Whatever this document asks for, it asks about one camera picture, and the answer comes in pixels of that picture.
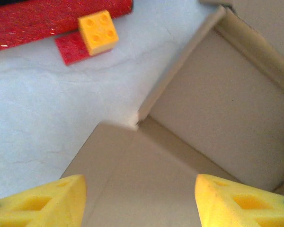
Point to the long red toy brick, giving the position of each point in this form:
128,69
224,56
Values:
38,21

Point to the flat red toy plate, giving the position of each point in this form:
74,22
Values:
71,49

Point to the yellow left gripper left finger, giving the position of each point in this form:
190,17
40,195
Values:
38,208

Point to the brown cardboard box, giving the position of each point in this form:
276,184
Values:
215,106

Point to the yellow toy brick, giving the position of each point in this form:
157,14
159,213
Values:
99,33

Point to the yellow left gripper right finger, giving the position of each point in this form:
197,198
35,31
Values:
239,208

